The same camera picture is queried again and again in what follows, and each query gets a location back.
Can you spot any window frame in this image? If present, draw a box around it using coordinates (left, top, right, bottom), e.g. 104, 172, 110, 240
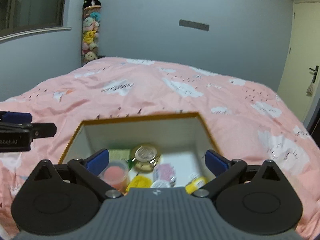
1, 0, 65, 40

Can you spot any yellow tape measure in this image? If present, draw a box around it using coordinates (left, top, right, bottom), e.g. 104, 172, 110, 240
185, 176, 208, 194

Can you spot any orange cardboard box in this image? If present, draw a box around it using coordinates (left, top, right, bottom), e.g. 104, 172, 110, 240
59, 113, 216, 187

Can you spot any plush toy column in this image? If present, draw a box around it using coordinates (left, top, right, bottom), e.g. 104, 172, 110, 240
81, 5, 101, 66

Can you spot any cream room door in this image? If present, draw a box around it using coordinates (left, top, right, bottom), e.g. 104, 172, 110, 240
277, 0, 319, 122

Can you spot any clear plastic cup pink content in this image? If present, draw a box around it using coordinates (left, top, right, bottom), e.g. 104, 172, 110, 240
99, 160, 130, 193

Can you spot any yellow lemon toy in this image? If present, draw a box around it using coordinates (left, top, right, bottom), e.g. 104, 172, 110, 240
125, 175, 152, 193

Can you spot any grey wall switch panel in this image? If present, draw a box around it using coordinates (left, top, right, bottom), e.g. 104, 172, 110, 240
179, 20, 209, 31

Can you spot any brown glass jar gold lid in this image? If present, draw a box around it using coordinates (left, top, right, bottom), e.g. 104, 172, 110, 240
130, 144, 161, 173

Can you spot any black door handle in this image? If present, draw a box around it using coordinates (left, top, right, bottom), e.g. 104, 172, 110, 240
309, 66, 319, 84

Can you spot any pink bed duvet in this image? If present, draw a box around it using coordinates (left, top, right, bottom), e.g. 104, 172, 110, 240
1, 57, 319, 239

